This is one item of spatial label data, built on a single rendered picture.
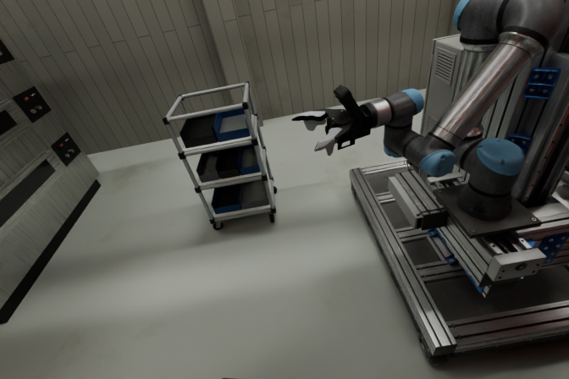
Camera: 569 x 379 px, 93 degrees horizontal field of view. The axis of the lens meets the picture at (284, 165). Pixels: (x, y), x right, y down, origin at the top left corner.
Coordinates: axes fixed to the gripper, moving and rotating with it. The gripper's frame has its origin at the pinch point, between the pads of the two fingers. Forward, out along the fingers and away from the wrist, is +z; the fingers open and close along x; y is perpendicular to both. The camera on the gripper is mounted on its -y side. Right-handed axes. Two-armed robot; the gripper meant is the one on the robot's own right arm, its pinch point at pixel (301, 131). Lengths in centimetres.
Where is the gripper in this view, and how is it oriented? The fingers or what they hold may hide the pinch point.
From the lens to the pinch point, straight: 70.3
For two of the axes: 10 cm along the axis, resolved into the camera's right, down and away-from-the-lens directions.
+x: -3.5, -6.1, 7.1
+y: 1.2, 7.2, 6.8
